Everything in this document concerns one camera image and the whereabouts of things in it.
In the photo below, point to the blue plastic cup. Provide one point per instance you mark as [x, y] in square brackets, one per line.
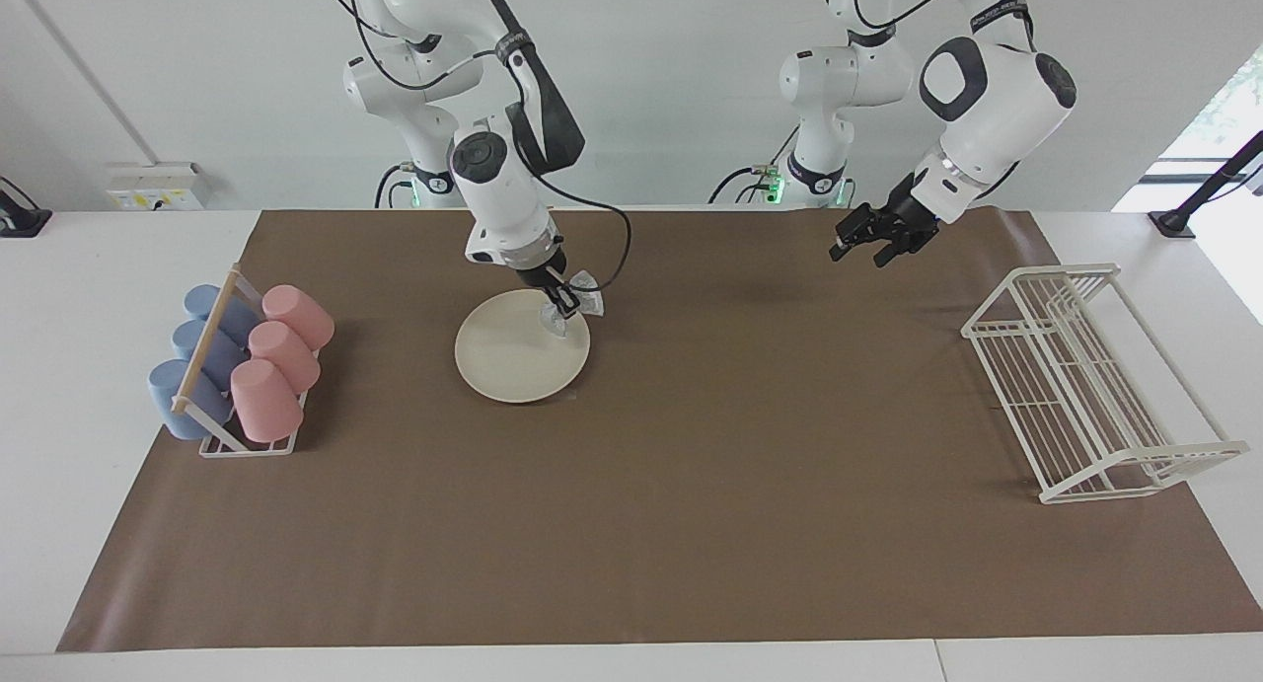
[200, 300]
[187, 339]
[161, 391]

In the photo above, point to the black angled stand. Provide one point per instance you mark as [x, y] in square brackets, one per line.
[1209, 190]

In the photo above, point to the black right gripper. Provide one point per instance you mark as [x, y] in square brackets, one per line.
[543, 272]

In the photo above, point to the brown paper table mat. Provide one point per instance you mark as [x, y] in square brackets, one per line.
[691, 514]

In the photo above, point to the small black stand base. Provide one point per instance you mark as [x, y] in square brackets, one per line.
[25, 220]

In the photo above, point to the white wall socket box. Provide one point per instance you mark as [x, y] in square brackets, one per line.
[158, 187]

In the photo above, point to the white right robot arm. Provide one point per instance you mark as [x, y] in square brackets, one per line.
[503, 198]

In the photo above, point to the cup rack with wooden rod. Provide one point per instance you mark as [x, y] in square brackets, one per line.
[207, 335]

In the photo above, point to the cream round plate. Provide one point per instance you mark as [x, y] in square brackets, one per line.
[513, 361]

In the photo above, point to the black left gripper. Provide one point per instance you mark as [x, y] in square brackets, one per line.
[903, 228]

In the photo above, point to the pink plastic cup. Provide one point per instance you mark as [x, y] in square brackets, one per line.
[266, 401]
[301, 312]
[286, 354]

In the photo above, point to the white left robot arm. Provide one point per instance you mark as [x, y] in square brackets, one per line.
[997, 100]

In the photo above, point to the clear plastic bag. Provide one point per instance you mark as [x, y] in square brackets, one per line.
[589, 297]

